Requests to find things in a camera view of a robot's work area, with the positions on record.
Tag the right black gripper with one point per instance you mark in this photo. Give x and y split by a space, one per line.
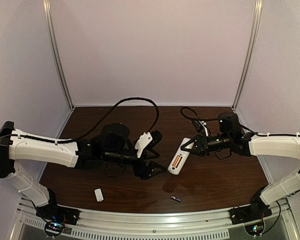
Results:
201 143

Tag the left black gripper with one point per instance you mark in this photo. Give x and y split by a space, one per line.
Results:
142 162

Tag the white remote control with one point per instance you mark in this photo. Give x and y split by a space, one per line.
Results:
183 153

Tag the orange AA battery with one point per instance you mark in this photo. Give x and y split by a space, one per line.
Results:
176 161

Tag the purple AA battery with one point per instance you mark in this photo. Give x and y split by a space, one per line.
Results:
176 199

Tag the white battery cover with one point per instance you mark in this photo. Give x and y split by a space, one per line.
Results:
98 195

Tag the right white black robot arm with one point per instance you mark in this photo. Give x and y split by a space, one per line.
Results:
240 140

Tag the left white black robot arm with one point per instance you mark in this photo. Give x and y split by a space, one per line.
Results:
111 147

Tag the right controller board with LEDs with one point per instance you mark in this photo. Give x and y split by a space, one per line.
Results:
255 229

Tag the controller board with leds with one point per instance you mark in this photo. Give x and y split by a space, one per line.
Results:
53 229
255 229

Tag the left controller board with LEDs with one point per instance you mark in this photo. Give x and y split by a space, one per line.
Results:
53 229

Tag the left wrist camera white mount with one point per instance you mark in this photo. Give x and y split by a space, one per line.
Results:
147 141

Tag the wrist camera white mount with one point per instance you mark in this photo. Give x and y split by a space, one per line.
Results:
147 141
201 127

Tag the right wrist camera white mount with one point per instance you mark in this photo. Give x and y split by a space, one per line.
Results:
201 127

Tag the curved aluminium front rail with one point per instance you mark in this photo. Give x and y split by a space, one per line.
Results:
163 223

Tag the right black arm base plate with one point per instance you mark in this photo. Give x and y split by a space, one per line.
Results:
248 213

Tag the white slotted cable duct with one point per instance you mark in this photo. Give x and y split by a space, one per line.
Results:
29 228

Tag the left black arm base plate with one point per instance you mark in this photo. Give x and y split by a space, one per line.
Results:
60 214

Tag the right aluminium frame post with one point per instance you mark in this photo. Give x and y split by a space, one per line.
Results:
253 37

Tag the aluminium frame post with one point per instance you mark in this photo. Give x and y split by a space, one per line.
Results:
55 53
253 37

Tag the left aluminium frame post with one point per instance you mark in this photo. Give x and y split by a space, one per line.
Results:
55 53

